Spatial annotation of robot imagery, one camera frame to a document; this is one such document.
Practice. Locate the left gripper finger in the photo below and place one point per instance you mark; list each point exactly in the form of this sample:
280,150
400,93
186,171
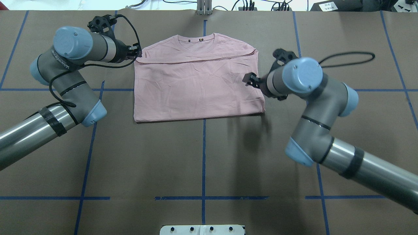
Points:
134,57
135,49

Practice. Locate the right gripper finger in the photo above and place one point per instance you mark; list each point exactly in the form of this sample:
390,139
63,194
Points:
255,85
251,78

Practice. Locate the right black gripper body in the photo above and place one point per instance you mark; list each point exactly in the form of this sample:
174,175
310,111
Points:
263,84

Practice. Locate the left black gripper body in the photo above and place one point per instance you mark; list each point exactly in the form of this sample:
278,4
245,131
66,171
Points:
122,52

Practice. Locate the pink Snoopy t-shirt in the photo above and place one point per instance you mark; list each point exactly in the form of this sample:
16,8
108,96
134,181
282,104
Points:
182,78

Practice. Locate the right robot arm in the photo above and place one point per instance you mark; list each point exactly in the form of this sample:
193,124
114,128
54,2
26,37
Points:
311,142

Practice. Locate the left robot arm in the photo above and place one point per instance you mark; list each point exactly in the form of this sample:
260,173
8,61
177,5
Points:
58,68

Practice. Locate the black box with label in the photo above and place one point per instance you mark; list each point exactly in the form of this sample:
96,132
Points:
338,5

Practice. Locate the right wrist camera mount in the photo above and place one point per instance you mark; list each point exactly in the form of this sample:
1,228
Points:
282,57

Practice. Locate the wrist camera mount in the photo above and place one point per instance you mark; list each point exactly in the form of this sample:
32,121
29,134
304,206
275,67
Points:
282,57
103,25

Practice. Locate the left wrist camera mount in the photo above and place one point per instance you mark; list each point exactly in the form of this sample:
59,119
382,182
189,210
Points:
103,25

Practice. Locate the aluminium frame post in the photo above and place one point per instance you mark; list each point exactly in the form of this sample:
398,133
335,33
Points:
204,7

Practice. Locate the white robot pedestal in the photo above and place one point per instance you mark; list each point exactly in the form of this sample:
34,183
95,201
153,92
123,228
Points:
227,229

